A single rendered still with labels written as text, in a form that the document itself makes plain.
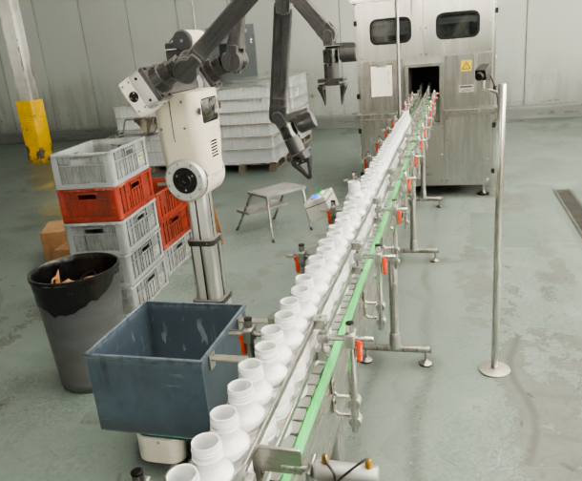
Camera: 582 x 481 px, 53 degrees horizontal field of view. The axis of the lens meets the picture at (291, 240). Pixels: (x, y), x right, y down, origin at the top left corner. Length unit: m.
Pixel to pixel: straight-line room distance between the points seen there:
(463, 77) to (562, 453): 4.20
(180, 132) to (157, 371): 0.97
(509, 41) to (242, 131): 5.51
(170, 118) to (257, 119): 6.03
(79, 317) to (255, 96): 5.52
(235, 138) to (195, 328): 6.64
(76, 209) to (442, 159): 3.75
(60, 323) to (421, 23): 4.41
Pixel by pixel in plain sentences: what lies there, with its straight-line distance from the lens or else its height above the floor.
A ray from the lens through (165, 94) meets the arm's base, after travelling 2.02.
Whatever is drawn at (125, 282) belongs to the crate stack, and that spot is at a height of 0.26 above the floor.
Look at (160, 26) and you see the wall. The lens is 13.02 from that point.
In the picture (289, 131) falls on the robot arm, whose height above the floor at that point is 1.35.
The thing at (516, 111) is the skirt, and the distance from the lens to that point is 11.76.
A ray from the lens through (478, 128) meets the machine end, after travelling 6.21.
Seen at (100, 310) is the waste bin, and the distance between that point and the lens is 3.10.
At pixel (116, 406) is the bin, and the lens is 1.58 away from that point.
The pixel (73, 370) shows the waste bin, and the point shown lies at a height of 0.15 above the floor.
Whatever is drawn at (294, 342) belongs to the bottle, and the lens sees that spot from 1.06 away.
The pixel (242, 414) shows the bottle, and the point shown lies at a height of 1.13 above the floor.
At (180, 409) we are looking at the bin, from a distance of 1.50.
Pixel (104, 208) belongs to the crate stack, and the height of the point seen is 0.75.
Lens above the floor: 1.62
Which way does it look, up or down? 18 degrees down
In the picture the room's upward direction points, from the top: 5 degrees counter-clockwise
